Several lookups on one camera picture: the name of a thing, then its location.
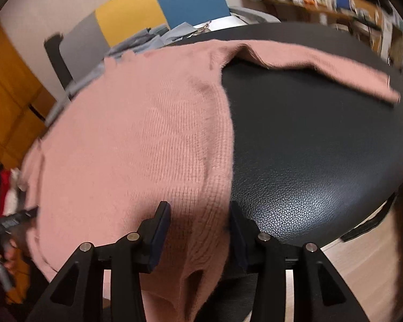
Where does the wooden wardrobe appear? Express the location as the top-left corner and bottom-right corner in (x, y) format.
(0, 18), (57, 168)

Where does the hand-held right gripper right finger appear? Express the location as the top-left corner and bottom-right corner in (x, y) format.
(228, 200), (370, 322)

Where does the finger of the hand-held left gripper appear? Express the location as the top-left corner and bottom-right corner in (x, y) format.
(7, 206), (40, 226)

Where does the red knitted sweater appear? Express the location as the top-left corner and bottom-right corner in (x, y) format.
(0, 169), (19, 208)

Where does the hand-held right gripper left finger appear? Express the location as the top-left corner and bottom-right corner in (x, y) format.
(27, 200), (172, 322)

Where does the light blue garment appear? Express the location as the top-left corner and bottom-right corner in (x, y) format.
(65, 22), (202, 98)

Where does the black strap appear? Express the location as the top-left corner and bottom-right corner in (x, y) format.
(340, 193), (397, 243)

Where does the wooden desk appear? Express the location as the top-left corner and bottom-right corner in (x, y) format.
(265, 0), (393, 57)

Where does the white knitted sweater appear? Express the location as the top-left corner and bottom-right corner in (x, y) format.
(5, 171), (27, 218)

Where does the pink knitted sweater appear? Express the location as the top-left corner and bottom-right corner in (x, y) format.
(18, 38), (401, 322)

